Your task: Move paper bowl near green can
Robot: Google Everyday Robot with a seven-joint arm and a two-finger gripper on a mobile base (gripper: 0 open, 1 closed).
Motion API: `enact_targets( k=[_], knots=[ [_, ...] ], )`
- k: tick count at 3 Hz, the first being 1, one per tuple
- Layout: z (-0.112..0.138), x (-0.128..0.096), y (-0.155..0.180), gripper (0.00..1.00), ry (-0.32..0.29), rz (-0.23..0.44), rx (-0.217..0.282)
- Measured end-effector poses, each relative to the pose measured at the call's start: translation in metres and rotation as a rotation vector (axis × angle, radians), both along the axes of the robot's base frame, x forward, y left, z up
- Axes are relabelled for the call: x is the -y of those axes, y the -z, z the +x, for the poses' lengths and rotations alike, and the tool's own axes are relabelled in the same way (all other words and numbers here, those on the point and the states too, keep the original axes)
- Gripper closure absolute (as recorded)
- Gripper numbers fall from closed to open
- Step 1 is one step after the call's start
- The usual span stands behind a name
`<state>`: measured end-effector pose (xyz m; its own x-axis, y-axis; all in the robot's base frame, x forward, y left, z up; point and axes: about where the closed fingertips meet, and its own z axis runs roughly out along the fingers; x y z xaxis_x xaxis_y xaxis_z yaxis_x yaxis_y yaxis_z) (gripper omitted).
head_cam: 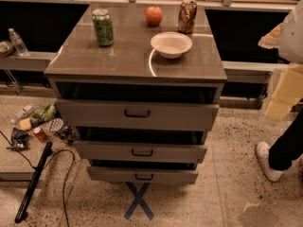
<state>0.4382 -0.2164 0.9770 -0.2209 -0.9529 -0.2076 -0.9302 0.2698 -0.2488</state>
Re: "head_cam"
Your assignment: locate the white shoe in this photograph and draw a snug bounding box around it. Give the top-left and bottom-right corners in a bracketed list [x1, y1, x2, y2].
[255, 142, 283, 183]

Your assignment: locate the grey drawer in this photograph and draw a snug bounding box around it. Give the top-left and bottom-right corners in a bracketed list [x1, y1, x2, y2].
[87, 166, 198, 184]
[56, 99, 219, 131]
[75, 141, 206, 164]

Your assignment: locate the red apple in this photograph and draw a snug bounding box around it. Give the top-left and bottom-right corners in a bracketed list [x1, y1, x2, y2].
[145, 6, 163, 26]

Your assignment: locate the red can on floor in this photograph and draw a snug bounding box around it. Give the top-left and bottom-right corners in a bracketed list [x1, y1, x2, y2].
[33, 127, 47, 143]

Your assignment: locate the clear bottle on floor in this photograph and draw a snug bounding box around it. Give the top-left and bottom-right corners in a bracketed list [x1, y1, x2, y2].
[10, 104, 35, 124]

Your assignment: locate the middle grey drawer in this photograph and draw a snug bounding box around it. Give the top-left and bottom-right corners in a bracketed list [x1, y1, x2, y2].
[75, 141, 206, 164]

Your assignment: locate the white paper bowl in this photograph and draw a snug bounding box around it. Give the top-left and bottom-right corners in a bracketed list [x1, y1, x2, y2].
[151, 32, 192, 59]

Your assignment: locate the black bar on floor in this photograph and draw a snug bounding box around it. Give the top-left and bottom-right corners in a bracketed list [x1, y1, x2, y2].
[14, 142, 52, 223]

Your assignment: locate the blue chip bag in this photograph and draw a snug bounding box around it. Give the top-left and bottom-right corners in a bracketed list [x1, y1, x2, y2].
[8, 128, 29, 150]

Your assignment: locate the yellow sponge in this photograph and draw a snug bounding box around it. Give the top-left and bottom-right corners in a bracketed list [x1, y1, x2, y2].
[19, 118, 32, 131]

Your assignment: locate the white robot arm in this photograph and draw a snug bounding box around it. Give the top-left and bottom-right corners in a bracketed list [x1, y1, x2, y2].
[258, 0, 303, 63]

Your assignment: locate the bowl on left shelf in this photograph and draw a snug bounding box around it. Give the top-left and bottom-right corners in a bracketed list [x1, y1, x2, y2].
[0, 41, 14, 58]

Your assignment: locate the black cable on floor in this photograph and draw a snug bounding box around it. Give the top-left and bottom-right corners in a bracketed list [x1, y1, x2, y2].
[0, 130, 77, 227]

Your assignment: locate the black trouser leg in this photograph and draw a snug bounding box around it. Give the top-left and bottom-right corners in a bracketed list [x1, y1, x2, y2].
[268, 111, 303, 171]

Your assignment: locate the green chip bag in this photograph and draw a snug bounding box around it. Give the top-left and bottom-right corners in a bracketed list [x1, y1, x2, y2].
[32, 104, 57, 122]

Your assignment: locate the top grey drawer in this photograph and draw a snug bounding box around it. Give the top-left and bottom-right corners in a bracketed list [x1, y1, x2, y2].
[56, 99, 219, 131]

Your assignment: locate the blue tape cross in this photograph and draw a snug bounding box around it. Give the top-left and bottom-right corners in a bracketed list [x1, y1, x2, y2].
[124, 183, 154, 220]

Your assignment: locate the white patterned packet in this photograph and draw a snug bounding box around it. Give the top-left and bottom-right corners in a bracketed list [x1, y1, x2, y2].
[49, 118, 63, 132]

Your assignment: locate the green soda can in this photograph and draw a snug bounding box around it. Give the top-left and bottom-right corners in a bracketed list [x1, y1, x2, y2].
[92, 9, 114, 46]

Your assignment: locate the bottom grey drawer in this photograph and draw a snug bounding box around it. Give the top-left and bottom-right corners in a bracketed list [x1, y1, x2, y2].
[87, 166, 198, 184]

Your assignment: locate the brown gold soda can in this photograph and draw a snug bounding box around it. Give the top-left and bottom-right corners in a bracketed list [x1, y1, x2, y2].
[178, 0, 197, 34]

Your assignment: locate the grey drawer cabinet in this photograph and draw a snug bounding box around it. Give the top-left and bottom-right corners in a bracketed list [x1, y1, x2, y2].
[45, 4, 226, 171]

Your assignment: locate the clear plastic water bottle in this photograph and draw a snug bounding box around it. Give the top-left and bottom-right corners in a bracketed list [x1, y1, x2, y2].
[9, 28, 28, 56]

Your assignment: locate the yellow cardboard sheet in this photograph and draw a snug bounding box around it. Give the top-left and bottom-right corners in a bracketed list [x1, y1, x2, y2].
[265, 63, 303, 121]

